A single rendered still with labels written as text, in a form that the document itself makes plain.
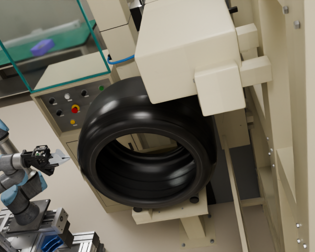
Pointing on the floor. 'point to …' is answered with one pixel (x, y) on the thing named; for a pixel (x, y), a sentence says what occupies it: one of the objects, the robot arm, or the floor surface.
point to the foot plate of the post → (210, 229)
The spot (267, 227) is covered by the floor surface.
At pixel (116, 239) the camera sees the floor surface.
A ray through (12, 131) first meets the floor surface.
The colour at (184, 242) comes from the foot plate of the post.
